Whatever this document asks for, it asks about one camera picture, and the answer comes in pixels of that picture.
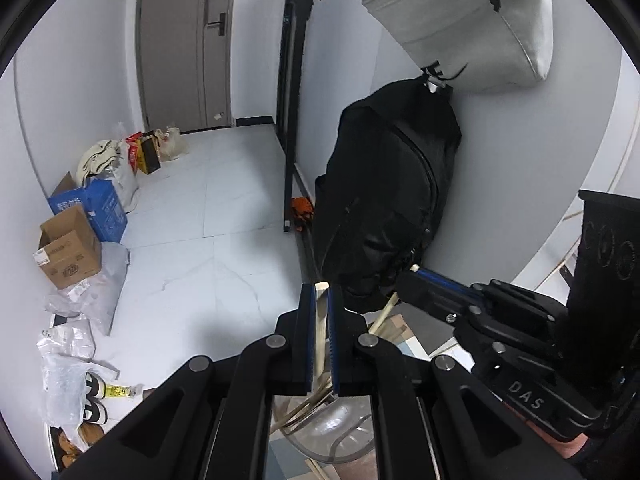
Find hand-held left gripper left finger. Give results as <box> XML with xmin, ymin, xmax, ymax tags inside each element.
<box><xmin>52</xmin><ymin>282</ymin><xmax>321</xmax><ymax>480</ymax></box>

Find orange gloves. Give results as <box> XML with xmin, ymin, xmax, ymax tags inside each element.
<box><xmin>291</xmin><ymin>196</ymin><xmax>316</xmax><ymax>226</ymax></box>

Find grey plastic mailer bag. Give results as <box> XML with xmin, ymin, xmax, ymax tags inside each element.
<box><xmin>45</xmin><ymin>241</ymin><xmax>132</xmax><ymax>336</ymax></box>

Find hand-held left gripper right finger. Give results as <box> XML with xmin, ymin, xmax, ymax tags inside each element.
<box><xmin>326</xmin><ymin>284</ymin><xmax>586</xmax><ymax>480</ymax></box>

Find person's right forearm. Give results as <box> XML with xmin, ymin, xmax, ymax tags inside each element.
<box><xmin>570</xmin><ymin>437</ymin><xmax>631</xmax><ymax>480</ymax></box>

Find black metal rack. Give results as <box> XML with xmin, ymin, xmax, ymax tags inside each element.
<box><xmin>276</xmin><ymin>0</ymin><xmax>328</xmax><ymax>233</ymax></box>

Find black hanging bag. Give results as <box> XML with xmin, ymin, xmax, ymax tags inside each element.
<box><xmin>314</xmin><ymin>79</ymin><xmax>463</xmax><ymax>311</ymax></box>

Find yellow and black box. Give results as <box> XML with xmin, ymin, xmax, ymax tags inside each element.
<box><xmin>136</xmin><ymin>131</ymin><xmax>162</xmax><ymax>176</ymax></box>

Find white canvas bag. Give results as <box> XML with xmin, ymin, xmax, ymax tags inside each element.
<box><xmin>347</xmin><ymin>0</ymin><xmax>553</xmax><ymax>95</ymax></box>

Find brown cardboard box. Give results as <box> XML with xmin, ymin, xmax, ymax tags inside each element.
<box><xmin>34</xmin><ymin>203</ymin><xmax>103</xmax><ymax>291</ymax></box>

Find blue cardboard box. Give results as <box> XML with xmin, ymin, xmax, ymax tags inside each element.
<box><xmin>47</xmin><ymin>171</ymin><xmax>128</xmax><ymax>245</ymax></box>

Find brown shoes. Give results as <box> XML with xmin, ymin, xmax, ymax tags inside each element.
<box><xmin>57</xmin><ymin>422</ymin><xmax>106</xmax><ymax>471</ymax></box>

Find person's right hand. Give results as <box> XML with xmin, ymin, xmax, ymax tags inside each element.
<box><xmin>505</xmin><ymin>402</ymin><xmax>591</xmax><ymax>461</ymax></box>

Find white cloth bag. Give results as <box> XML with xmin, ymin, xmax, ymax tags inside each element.
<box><xmin>76</xmin><ymin>138</ymin><xmax>141</xmax><ymax>213</ymax></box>

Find black and white sandal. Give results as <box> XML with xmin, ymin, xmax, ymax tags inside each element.
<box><xmin>82</xmin><ymin>371</ymin><xmax>107</xmax><ymax>400</ymax></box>
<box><xmin>80</xmin><ymin>400</ymin><xmax>108</xmax><ymax>425</ymax></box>

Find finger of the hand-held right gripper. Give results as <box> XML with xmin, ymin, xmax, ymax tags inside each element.
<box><xmin>411</xmin><ymin>266</ymin><xmax>571</xmax><ymax>326</ymax></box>
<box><xmin>398</xmin><ymin>274</ymin><xmax>601</xmax><ymax>440</ymax></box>

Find beige plastic bag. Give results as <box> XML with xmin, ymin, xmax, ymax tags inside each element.
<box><xmin>154</xmin><ymin>125</ymin><xmax>191</xmax><ymax>162</ymax></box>

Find clear plastic bag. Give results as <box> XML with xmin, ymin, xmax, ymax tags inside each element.
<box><xmin>41</xmin><ymin>352</ymin><xmax>121</xmax><ymax>428</ymax></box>
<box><xmin>36</xmin><ymin>322</ymin><xmax>96</xmax><ymax>361</ymax></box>

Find red snack bag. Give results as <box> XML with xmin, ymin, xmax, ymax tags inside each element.
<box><xmin>125</xmin><ymin>131</ymin><xmax>146</xmax><ymax>173</ymax></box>

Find grey door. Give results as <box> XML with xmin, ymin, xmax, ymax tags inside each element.
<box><xmin>136</xmin><ymin>0</ymin><xmax>236</xmax><ymax>133</ymax></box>

